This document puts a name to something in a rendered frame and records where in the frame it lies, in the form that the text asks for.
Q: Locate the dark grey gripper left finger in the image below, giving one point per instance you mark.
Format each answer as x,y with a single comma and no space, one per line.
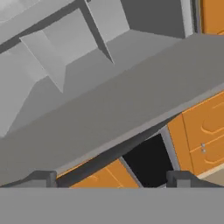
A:
43,179

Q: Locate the small grey knob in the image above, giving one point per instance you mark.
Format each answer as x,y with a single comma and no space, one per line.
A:
203,145
203,150

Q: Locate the grey fridge body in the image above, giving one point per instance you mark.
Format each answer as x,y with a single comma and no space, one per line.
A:
157,16

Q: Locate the orange cupboard side panel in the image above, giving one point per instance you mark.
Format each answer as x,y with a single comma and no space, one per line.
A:
179,145

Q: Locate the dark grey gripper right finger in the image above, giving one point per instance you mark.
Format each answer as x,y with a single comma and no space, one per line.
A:
178,178

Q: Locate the orange drawer front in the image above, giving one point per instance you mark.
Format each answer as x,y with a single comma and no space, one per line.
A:
208,156
204,116

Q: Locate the orange tall cupboard door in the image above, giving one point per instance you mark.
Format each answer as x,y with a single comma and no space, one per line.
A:
213,16

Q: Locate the black appliance with grey frame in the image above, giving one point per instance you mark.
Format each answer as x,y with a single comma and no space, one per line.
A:
150,163

